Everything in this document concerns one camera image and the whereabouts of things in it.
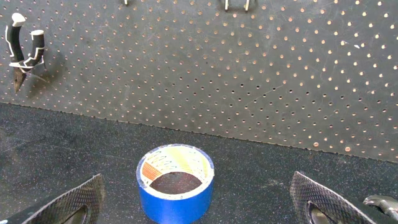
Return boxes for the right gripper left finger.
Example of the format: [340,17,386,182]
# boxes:
[0,173,106,224]

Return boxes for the hammer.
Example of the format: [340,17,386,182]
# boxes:
[363,194,398,222]

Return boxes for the black and white pliers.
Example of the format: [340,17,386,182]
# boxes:
[4,12,46,94]

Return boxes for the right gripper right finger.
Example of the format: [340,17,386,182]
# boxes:
[289,170,398,224]

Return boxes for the black pegboard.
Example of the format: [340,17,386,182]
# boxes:
[0,0,398,164]

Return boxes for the roll of blue tape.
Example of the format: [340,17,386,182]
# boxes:
[136,143,215,224]

